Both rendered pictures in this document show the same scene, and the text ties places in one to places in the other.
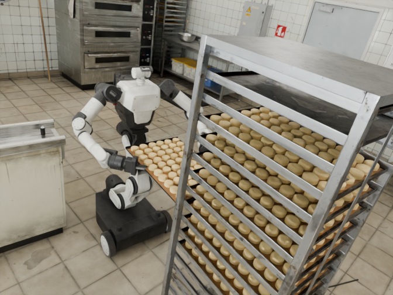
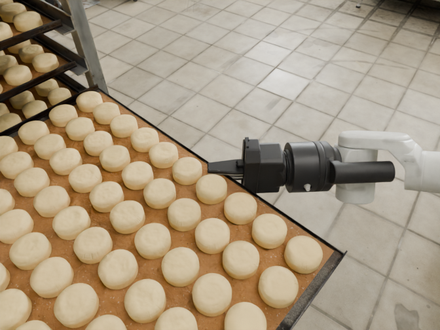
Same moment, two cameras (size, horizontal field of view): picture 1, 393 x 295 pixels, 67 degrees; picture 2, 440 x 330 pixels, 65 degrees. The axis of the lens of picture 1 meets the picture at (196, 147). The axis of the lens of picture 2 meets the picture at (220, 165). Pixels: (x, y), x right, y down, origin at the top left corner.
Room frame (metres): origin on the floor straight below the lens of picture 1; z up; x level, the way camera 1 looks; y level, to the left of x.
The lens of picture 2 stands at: (1.83, 0.24, 1.45)
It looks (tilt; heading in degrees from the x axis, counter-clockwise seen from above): 48 degrees down; 174
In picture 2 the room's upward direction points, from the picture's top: straight up
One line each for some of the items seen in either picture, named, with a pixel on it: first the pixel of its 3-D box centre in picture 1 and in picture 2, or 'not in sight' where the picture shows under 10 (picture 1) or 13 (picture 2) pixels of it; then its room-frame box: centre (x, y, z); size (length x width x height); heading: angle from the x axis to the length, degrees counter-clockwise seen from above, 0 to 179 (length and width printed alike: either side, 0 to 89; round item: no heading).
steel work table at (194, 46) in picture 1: (202, 67); not in sight; (6.32, 0.19, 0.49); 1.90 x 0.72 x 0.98; 49
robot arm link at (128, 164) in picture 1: (126, 164); (277, 169); (1.45, 0.38, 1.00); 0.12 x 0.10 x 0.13; 87
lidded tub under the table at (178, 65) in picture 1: (183, 65); not in sight; (6.67, 0.60, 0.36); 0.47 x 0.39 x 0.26; 137
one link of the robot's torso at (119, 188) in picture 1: (124, 196); not in sight; (2.03, 0.54, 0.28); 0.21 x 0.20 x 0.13; 43
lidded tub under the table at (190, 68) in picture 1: (196, 70); not in sight; (6.41, 0.30, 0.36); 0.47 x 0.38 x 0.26; 139
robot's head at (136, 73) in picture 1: (140, 74); not in sight; (1.91, 0.44, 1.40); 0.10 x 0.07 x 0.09; 132
